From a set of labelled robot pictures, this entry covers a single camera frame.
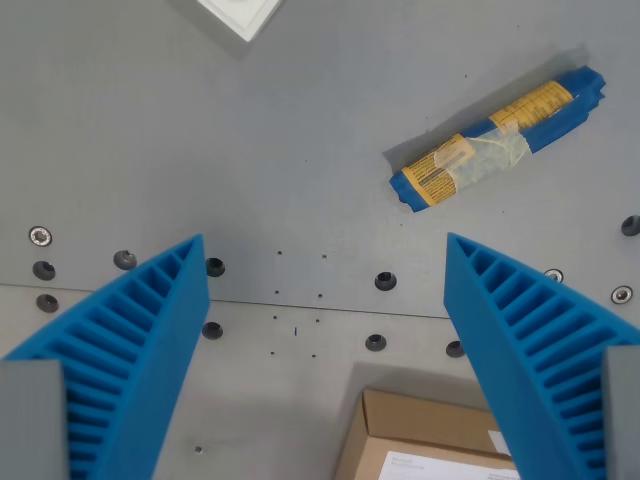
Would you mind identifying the brown cardboard box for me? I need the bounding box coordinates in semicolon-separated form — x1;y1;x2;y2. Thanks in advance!
333;388;522;480

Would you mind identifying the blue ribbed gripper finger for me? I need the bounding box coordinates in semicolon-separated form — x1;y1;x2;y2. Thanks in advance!
442;231;640;480
0;233;210;480

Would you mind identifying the white label with print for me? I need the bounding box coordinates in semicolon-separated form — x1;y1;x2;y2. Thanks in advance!
378;450;522;480

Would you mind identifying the blue roll with yellow label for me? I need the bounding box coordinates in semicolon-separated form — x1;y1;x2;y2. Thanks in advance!
388;68;607;215

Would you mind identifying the translucent masking tape strip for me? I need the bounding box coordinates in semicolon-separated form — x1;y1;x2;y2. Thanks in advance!
433;123;530;190

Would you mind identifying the white socket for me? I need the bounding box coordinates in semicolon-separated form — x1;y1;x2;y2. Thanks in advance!
195;0;281;43

